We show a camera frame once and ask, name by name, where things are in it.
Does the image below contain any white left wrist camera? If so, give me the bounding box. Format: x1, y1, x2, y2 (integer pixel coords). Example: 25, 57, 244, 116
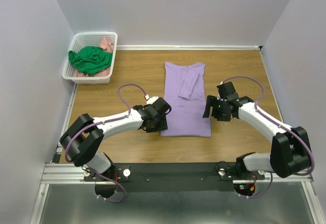
144, 94, 159, 105

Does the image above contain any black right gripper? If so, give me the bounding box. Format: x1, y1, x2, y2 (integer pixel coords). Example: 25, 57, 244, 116
202, 95, 231, 122

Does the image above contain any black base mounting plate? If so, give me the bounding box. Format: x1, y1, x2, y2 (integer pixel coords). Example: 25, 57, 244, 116
84, 161, 265, 195

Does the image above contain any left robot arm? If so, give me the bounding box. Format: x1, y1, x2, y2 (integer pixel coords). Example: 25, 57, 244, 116
59, 96, 172, 181

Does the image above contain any white perforated plastic basket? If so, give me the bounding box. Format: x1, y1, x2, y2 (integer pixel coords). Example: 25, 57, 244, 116
62, 31, 118, 84

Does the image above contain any aluminium extrusion rail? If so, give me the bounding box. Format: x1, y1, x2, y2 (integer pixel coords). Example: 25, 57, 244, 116
41, 163, 313, 185

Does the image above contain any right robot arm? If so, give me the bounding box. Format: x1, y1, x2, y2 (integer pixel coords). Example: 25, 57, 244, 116
203, 82, 315, 179

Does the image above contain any purple t shirt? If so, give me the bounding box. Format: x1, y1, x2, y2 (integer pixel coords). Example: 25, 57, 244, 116
160, 62, 211, 137

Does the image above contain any pink t shirt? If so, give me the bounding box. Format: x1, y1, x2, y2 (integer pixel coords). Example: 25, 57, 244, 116
73, 36, 115, 78

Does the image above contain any green t shirt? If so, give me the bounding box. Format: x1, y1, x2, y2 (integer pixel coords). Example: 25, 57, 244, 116
67, 45, 114, 76

